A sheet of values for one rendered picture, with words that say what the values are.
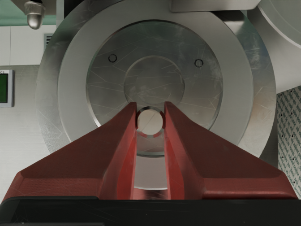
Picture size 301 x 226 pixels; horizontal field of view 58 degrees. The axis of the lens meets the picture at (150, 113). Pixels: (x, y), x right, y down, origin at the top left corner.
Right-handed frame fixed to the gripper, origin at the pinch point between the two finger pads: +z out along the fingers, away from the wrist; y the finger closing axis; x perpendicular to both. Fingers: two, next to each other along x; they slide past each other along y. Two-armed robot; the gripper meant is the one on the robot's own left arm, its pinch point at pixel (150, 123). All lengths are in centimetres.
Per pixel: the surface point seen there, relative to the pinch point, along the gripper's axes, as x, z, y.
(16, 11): 70, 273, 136
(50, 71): 0.2, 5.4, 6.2
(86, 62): -0.7, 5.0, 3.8
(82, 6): -3.1, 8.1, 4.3
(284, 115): 14.7, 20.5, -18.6
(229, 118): 1.7, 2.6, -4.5
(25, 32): 94, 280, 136
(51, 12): 8, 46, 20
